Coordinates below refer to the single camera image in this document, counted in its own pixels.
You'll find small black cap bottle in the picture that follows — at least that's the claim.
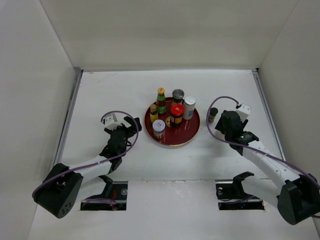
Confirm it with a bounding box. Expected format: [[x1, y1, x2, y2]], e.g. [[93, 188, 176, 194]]
[[207, 107, 219, 124]]

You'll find small yellow label bottle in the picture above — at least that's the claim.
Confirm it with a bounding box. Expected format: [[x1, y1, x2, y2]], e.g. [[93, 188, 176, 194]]
[[149, 104, 159, 123]]

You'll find silver lid spice jar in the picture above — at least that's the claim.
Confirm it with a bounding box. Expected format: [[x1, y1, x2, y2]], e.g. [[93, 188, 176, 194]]
[[152, 119, 166, 139]]

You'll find green label sauce bottle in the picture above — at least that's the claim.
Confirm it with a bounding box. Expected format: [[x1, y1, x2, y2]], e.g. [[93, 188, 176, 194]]
[[156, 87, 167, 115]]

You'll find white blue cylinder shaker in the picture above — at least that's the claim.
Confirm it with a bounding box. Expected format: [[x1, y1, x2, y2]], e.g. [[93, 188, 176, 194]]
[[183, 95, 197, 120]]

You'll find red lid sauce jar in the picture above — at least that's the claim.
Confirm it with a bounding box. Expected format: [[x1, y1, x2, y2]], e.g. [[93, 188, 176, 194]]
[[170, 103, 185, 128]]

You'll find grey cap salt grinder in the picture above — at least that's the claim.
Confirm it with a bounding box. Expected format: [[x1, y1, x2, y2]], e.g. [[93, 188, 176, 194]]
[[171, 88, 185, 105]]

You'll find black cap pepper bottle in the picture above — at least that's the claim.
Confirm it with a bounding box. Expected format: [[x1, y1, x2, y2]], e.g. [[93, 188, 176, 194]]
[[214, 131, 225, 141]]

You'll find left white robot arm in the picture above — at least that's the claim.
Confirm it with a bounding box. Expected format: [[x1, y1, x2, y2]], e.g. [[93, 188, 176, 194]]
[[32, 116, 142, 219]]

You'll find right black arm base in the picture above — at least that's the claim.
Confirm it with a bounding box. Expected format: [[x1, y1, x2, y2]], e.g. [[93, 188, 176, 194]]
[[215, 171, 265, 211]]

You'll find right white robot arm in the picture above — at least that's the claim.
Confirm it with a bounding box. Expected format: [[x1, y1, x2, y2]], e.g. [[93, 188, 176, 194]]
[[215, 109, 320, 225]]

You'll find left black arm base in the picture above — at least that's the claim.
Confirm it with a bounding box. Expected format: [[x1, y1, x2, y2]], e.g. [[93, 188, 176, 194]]
[[80, 175, 128, 211]]

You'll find red round tray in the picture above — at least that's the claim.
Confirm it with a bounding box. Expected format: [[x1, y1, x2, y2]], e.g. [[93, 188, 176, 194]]
[[144, 97, 201, 147]]

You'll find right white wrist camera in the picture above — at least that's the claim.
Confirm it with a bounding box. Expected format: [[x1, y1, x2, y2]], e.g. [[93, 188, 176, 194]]
[[236, 103, 251, 122]]

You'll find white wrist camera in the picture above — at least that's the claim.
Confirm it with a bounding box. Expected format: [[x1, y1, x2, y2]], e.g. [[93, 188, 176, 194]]
[[236, 103, 251, 122], [102, 113, 123, 133]]

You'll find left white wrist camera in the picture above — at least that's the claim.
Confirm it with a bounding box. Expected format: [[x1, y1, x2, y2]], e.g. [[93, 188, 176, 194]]
[[102, 113, 123, 133]]

